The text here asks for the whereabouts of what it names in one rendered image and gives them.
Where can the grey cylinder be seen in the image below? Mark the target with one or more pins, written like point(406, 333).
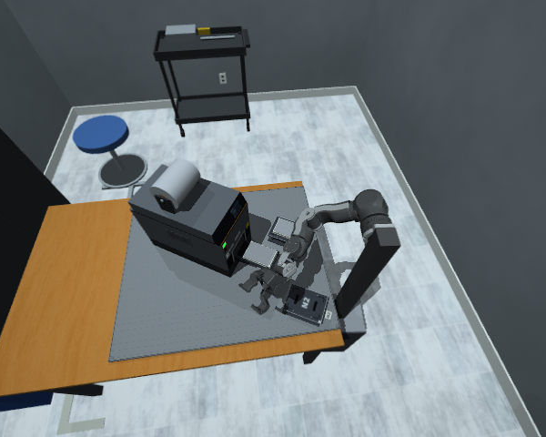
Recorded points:
point(176, 182)

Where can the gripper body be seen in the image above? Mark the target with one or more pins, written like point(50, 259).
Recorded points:
point(275, 283)

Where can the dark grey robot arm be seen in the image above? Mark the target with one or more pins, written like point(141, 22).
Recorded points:
point(368, 208)

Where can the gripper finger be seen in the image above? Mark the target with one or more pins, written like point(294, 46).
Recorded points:
point(264, 305)
point(252, 282)

